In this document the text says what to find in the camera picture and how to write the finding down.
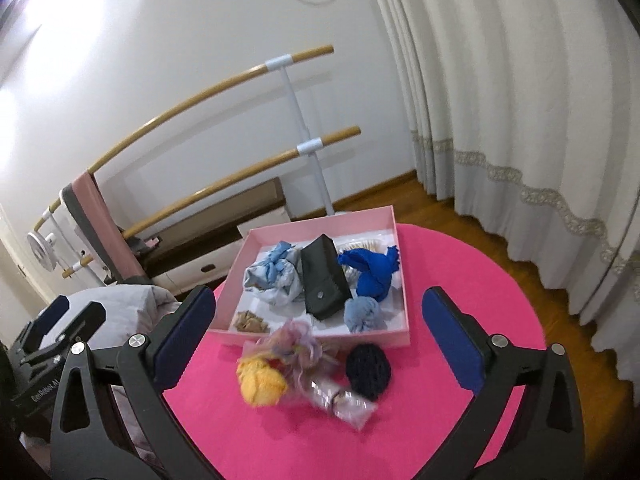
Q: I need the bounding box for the tan scrunchie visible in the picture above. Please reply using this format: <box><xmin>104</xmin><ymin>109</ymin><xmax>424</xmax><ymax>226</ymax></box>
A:
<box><xmin>233</xmin><ymin>310</ymin><xmax>270</xmax><ymax>334</ymax></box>

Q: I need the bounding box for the yellow knitted toy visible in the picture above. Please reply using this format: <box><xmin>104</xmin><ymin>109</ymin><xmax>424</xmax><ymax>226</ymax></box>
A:
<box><xmin>235</xmin><ymin>352</ymin><xmax>290</xmax><ymax>408</ymax></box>

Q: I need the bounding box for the dark navy knitted ball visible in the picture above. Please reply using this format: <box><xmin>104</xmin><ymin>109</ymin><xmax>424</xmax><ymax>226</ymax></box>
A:
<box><xmin>345</xmin><ymin>344</ymin><xmax>392</xmax><ymax>401</ymax></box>

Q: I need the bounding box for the clear plastic packet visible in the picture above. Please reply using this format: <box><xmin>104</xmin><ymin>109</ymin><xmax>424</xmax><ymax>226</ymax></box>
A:
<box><xmin>307</xmin><ymin>377</ymin><xmax>378</xmax><ymax>430</ymax></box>

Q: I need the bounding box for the purple organza ribbon bow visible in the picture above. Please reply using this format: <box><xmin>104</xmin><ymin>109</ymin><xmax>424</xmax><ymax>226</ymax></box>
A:
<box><xmin>240</xmin><ymin>321</ymin><xmax>342</xmax><ymax>404</ymax></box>

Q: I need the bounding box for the light blue sock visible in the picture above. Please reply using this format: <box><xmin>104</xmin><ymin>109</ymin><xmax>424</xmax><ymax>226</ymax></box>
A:
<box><xmin>343</xmin><ymin>296</ymin><xmax>386</xmax><ymax>333</ymax></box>

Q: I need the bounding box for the grey white duvet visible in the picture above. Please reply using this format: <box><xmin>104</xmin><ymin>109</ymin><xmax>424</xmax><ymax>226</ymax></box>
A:
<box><xmin>40</xmin><ymin>285</ymin><xmax>180</xmax><ymax>350</ymax></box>

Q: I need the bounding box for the small white fan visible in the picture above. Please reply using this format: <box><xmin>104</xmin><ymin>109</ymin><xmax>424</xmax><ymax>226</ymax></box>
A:
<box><xmin>27</xmin><ymin>231</ymin><xmax>58</xmax><ymax>272</ymax></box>

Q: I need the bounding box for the pink grey hanging towel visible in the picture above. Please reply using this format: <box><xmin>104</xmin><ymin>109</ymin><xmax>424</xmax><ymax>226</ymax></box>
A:
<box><xmin>61</xmin><ymin>171</ymin><xmax>151</xmax><ymax>285</ymax></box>

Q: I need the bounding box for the brown top storage bench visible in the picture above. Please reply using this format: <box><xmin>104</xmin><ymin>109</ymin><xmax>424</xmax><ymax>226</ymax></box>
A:
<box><xmin>141</xmin><ymin>178</ymin><xmax>291</xmax><ymax>295</ymax></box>

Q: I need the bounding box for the lower wooden ballet bar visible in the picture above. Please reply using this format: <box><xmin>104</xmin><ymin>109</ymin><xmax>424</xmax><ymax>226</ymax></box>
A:
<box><xmin>62</xmin><ymin>126</ymin><xmax>361</xmax><ymax>278</ymax></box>

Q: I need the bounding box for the wooden ballet bar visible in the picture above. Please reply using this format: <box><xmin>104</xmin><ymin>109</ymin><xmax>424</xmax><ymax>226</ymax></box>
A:
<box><xmin>32</xmin><ymin>44</ymin><xmax>335</xmax><ymax>232</ymax></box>
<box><xmin>62</xmin><ymin>126</ymin><xmax>361</xmax><ymax>278</ymax></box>

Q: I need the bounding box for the white blue patterned cloth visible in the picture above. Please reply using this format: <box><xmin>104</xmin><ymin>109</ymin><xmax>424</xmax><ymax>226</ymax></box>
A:
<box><xmin>243</xmin><ymin>240</ymin><xmax>304</xmax><ymax>308</ymax></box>

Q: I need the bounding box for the pink round tablecloth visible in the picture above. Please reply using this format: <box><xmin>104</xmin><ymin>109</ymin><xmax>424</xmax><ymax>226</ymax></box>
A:
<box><xmin>162</xmin><ymin>223</ymin><xmax>548</xmax><ymax>480</ymax></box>

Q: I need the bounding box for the royal blue cloth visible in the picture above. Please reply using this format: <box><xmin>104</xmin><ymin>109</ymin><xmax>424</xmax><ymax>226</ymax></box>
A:
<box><xmin>337</xmin><ymin>246</ymin><xmax>400</xmax><ymax>302</ymax></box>

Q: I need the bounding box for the black pouch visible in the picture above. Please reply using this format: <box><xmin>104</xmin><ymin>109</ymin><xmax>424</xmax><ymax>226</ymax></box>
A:
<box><xmin>300</xmin><ymin>234</ymin><xmax>352</xmax><ymax>321</ymax></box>

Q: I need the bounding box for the pink shallow box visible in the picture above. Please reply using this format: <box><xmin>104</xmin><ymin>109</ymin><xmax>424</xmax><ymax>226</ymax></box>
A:
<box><xmin>209</xmin><ymin>206</ymin><xmax>410</xmax><ymax>348</ymax></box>

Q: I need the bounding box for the upper wooden ballet bar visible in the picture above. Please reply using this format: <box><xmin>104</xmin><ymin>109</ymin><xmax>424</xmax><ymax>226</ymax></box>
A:
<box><xmin>32</xmin><ymin>44</ymin><xmax>335</xmax><ymax>232</ymax></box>

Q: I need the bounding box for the cream curtain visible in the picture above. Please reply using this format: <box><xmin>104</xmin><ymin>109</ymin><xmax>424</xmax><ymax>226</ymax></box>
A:
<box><xmin>376</xmin><ymin>0</ymin><xmax>639</xmax><ymax>382</ymax></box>

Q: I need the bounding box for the white bar stand post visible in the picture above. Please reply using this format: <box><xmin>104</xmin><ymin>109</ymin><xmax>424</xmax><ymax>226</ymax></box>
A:
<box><xmin>265</xmin><ymin>54</ymin><xmax>335</xmax><ymax>216</ymax></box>

